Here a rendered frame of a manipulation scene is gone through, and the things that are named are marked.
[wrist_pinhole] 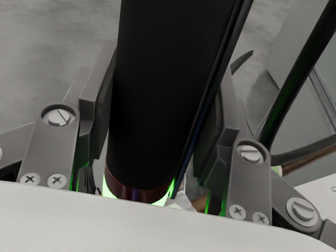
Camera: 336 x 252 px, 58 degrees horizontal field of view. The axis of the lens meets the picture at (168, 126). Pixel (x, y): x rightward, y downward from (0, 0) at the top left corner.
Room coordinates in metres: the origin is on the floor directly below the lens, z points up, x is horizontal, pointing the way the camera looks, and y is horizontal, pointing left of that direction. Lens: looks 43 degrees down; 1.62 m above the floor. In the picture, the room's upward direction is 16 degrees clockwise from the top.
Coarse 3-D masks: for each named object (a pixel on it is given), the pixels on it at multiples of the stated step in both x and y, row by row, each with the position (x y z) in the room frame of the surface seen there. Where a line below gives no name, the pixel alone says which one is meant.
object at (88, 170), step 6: (84, 168) 0.36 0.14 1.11; (90, 168) 0.33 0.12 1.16; (84, 174) 0.35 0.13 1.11; (90, 174) 0.32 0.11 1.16; (84, 180) 0.34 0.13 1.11; (90, 180) 0.32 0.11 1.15; (78, 186) 0.38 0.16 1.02; (84, 186) 0.34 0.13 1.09; (90, 186) 0.31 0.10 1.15; (84, 192) 0.34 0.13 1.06; (90, 192) 0.29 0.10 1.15
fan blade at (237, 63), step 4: (248, 52) 0.41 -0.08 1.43; (252, 52) 0.40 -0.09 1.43; (240, 56) 0.44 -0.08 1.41; (244, 56) 0.40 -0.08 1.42; (248, 56) 0.39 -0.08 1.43; (236, 60) 0.43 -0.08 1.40; (240, 60) 0.40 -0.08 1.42; (244, 60) 0.39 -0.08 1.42; (232, 64) 0.44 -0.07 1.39; (236, 64) 0.40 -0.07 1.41; (240, 64) 0.39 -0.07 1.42; (232, 68) 0.40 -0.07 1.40; (236, 68) 0.38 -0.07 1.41; (232, 72) 0.38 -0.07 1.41
